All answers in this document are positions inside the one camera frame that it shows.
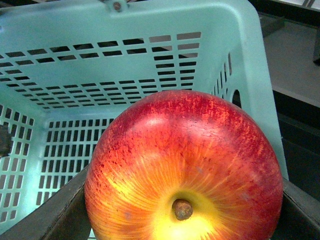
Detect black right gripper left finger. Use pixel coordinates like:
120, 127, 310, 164
0, 166, 92, 240

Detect light blue plastic basket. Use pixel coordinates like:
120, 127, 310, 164
0, 0, 288, 232

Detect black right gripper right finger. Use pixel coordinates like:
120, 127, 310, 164
274, 179, 320, 240

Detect black near display tray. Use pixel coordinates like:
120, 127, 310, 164
273, 90, 320, 200

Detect red yellow apple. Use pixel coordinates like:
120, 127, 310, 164
84, 90, 283, 240

